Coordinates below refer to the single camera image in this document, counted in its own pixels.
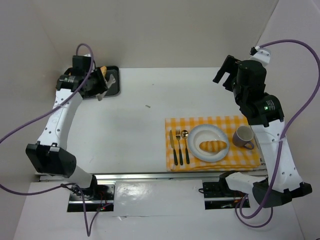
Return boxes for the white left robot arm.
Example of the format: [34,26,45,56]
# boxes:
[25,54,109,199]

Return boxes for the black tray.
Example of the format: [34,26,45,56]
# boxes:
[56,66,120,99]

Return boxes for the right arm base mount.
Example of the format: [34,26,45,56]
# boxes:
[198,178,245,210]

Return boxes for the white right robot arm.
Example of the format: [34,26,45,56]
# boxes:
[213,47,313,208]

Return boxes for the purple mug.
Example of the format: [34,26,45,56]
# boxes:
[232,125,255,150]

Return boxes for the aluminium front rail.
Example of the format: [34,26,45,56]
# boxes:
[95,172,221,181]

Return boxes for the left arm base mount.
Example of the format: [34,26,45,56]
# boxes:
[67,182,116,213]

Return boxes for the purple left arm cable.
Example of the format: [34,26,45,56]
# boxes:
[0,43,106,237]

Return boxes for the gold spoon black handle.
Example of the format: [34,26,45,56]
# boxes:
[181,129,190,165]

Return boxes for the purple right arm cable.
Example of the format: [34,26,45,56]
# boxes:
[234,38,320,229]

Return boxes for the pale pointed pastry bread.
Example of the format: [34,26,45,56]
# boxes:
[100,66,107,78]

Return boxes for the white plate blue rim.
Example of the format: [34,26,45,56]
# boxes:
[187,124,230,163]

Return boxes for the knife with black handle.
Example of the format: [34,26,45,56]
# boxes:
[169,130,178,166]

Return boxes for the fork with black handle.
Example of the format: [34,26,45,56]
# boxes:
[175,129,184,166]

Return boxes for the metal tongs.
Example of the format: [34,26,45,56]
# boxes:
[96,74,116,101]

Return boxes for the striped golden bread roll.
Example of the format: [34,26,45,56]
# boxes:
[199,140,228,154]

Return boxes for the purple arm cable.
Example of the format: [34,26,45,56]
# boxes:
[0,43,106,237]
[234,38,320,229]

